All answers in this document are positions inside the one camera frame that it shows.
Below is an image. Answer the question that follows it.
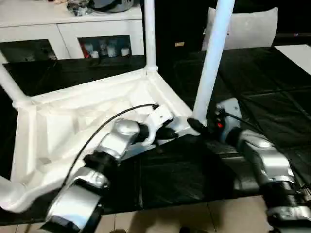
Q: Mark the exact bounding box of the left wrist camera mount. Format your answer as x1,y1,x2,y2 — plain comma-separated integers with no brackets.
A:
143,106,174,146

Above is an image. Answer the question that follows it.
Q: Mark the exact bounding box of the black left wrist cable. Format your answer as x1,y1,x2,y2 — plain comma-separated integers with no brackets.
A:
59,104,160,190

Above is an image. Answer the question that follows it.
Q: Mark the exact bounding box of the white plastic table top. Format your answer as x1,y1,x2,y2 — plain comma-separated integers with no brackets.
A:
0,67,209,214

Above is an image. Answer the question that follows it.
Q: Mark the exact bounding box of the white cabinet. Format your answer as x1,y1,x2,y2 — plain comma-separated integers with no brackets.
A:
0,4,145,60

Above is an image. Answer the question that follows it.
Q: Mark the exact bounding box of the white plastic table leg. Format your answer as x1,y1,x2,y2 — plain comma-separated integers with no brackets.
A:
143,0,159,75
191,0,236,126
0,176,17,207
0,52,34,107

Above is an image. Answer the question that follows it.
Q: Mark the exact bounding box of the black bundle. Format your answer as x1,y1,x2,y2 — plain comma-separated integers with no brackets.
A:
67,0,93,17

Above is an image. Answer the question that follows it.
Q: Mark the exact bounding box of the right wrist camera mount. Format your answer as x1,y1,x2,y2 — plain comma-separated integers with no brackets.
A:
215,98,242,143

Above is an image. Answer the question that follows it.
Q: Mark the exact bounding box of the dark helmet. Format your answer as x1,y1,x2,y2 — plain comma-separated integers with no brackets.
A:
91,0,134,13

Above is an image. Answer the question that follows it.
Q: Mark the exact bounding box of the white flat board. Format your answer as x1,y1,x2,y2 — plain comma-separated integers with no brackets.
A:
274,45,311,81

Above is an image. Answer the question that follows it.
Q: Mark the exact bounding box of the black cabinet gold label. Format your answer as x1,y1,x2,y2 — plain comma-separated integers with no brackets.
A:
142,0,212,64

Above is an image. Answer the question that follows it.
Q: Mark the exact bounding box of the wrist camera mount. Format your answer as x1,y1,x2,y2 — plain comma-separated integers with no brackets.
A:
215,98,242,143
143,106,174,146

